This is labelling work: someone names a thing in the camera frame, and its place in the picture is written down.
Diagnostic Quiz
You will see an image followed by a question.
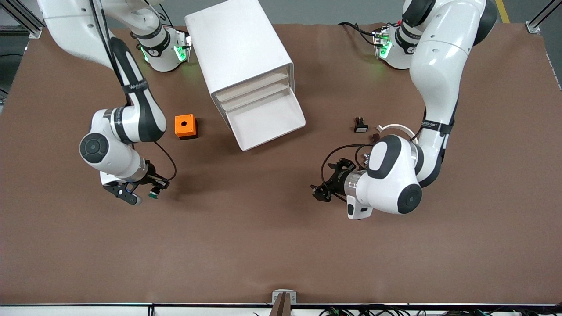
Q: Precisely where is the white middle drawer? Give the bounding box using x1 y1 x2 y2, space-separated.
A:
218 83 291 111

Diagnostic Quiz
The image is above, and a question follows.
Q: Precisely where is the white highest drawer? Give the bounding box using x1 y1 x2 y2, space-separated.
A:
214 72 290 101

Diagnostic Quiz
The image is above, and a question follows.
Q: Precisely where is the white drawer cabinet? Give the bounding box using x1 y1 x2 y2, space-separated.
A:
184 0 295 129

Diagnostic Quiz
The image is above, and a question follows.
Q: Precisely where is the white curved plastic clip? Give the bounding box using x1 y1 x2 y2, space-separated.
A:
377 124 416 137

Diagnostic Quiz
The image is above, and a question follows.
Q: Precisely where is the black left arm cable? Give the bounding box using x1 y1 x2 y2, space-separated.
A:
320 143 376 205

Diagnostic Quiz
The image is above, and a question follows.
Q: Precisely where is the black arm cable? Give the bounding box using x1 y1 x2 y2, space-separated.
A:
320 143 376 205
88 0 177 183

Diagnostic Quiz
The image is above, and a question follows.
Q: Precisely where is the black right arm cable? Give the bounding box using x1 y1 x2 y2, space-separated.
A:
88 0 177 183

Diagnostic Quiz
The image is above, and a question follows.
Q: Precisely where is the orange button enclosure box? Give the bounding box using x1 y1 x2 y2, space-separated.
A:
174 114 198 140

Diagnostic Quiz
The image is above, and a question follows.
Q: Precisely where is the grey metal bracket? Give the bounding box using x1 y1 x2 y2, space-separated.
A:
272 289 297 305

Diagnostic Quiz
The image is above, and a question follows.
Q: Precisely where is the brown wooden post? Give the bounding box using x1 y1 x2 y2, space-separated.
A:
269 292 291 316

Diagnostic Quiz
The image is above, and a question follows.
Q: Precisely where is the black base cable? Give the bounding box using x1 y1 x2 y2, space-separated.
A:
338 21 378 47

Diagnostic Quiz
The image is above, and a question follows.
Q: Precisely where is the black cable bundle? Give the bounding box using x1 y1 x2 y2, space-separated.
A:
318 305 562 316

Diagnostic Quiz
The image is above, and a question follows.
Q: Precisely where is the aluminium frame post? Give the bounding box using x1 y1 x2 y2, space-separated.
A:
526 0 562 34
0 0 43 39

